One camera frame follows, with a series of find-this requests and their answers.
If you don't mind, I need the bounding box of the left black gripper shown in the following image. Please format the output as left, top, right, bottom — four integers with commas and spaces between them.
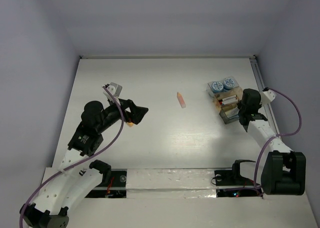
96, 96, 148, 133

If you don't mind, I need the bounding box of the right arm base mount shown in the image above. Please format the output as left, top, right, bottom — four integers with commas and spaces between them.
210, 159, 263, 198

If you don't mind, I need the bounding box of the black whiteboard marker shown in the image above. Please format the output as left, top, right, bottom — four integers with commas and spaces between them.
222, 95, 237, 100

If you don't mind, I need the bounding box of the aluminium rail right edge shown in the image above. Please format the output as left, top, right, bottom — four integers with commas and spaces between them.
249, 58, 291, 166

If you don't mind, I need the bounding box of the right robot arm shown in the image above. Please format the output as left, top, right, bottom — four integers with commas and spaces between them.
237, 87, 306, 196

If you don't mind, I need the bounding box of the blue patterned tape roll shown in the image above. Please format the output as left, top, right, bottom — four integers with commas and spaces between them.
211, 81, 224, 93

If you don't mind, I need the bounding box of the red whiteboard marker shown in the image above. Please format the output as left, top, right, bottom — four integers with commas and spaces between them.
218, 98, 238, 106

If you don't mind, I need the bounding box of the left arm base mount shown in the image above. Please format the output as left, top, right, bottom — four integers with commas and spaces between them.
86, 170, 127, 199

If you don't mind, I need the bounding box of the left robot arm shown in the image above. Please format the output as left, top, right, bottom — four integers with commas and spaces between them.
19, 99, 148, 228

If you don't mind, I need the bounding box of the orange highlighter pen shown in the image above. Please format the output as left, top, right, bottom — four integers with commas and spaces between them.
177, 92, 186, 108

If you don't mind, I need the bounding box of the clear compartment organizer box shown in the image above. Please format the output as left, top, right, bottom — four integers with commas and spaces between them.
206, 76, 243, 124

